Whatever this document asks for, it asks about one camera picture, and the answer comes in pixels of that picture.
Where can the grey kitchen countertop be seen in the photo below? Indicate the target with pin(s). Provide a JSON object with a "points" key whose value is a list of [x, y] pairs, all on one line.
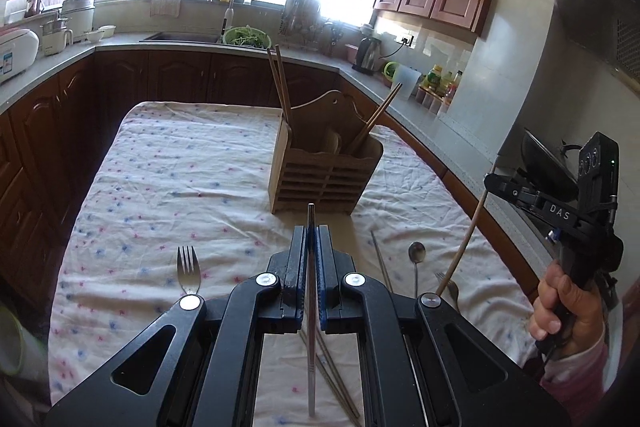
{"points": [[65, 62]]}

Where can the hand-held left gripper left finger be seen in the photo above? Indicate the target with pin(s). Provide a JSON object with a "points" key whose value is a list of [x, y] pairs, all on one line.
{"points": [[300, 267]]}

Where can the white floral tablecloth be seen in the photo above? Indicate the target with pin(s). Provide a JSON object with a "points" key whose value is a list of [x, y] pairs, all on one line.
{"points": [[175, 187]]}

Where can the pink container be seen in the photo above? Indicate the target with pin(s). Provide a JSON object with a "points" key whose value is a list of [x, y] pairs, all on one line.
{"points": [[351, 54]]}

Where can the person's right forearm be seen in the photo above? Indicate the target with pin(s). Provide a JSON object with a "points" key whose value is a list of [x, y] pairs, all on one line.
{"points": [[580, 377]]}

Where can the metal dish rack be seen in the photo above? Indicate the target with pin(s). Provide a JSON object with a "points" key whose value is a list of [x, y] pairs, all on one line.
{"points": [[300, 19]]}

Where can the small metal pot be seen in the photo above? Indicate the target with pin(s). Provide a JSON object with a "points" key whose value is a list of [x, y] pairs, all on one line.
{"points": [[35, 7]]}

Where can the green colander with vegetables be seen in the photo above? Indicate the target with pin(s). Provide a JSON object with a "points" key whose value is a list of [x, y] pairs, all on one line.
{"points": [[246, 38]]}

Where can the row of spice jars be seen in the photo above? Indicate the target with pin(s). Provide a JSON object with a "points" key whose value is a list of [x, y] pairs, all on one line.
{"points": [[434, 102]]}

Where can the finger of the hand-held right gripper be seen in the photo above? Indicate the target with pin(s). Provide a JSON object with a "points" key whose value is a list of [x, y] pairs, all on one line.
{"points": [[510, 192]]}

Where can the small white wall socket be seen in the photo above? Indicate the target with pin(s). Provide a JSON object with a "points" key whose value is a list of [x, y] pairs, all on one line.
{"points": [[405, 40]]}

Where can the dark sauce bottle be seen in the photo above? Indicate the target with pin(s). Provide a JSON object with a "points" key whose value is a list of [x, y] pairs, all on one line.
{"points": [[456, 84]]}

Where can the white steamer pot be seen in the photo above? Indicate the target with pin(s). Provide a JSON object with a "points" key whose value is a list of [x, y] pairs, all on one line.
{"points": [[77, 14]]}

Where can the person's right hand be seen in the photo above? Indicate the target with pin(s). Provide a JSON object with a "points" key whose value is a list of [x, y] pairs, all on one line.
{"points": [[585, 317]]}

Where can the black utensil holder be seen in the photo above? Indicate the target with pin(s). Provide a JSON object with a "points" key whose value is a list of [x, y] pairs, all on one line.
{"points": [[331, 39]]}

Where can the black steel kettle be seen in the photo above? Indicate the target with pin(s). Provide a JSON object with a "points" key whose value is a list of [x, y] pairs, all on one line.
{"points": [[367, 52]]}

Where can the yellow oil bottle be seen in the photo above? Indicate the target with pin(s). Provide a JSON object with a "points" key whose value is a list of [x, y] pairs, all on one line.
{"points": [[446, 84], [433, 79]]}

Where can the white rice cooker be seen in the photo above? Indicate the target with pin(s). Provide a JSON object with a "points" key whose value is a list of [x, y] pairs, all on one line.
{"points": [[17, 52]]}

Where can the chrome kitchen faucet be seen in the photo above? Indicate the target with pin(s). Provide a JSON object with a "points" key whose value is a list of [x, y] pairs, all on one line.
{"points": [[228, 17]]}

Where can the green jug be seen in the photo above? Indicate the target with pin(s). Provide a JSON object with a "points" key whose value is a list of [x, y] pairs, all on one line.
{"points": [[390, 74]]}

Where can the kitchen sink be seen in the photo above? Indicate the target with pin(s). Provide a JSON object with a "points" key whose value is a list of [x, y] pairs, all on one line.
{"points": [[180, 38]]}

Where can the translucent white pitcher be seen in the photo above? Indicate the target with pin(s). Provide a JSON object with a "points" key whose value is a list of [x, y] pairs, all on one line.
{"points": [[412, 82]]}

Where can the wooden utensil holder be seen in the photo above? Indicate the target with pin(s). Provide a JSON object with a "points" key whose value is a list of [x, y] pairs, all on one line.
{"points": [[320, 182]]}

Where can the white dishcloth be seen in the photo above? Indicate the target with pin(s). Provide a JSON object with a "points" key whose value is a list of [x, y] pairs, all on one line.
{"points": [[165, 7]]}

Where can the steel spoon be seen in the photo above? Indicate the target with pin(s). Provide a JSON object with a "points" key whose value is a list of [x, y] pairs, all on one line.
{"points": [[417, 252]]}

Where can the white container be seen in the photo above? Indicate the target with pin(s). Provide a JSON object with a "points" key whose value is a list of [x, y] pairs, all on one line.
{"points": [[15, 13]]}

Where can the large steel fork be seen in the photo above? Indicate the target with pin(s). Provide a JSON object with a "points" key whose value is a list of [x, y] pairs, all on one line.
{"points": [[189, 279]]}

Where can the white plastic bucket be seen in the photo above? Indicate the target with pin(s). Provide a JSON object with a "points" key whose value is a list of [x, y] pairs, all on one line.
{"points": [[20, 342]]}

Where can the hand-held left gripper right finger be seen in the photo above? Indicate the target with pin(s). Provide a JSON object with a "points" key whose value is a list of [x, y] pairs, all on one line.
{"points": [[324, 267]]}

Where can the steel range hood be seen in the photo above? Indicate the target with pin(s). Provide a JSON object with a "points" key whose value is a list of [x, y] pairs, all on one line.
{"points": [[585, 22]]}

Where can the wooden lower cabinets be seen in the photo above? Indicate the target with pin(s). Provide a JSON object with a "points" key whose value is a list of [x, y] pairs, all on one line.
{"points": [[125, 82]]}

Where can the small white electric cooker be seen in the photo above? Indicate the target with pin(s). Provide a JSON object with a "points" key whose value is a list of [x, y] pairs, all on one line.
{"points": [[55, 39]]}

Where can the small steel fork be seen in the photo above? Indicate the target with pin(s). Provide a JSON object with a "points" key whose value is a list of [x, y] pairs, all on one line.
{"points": [[452, 292]]}

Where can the black wok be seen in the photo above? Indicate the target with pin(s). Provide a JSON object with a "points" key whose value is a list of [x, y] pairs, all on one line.
{"points": [[545, 167]]}

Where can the white bowl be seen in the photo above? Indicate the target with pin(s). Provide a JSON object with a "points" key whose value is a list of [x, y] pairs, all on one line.
{"points": [[93, 36], [107, 31]]}

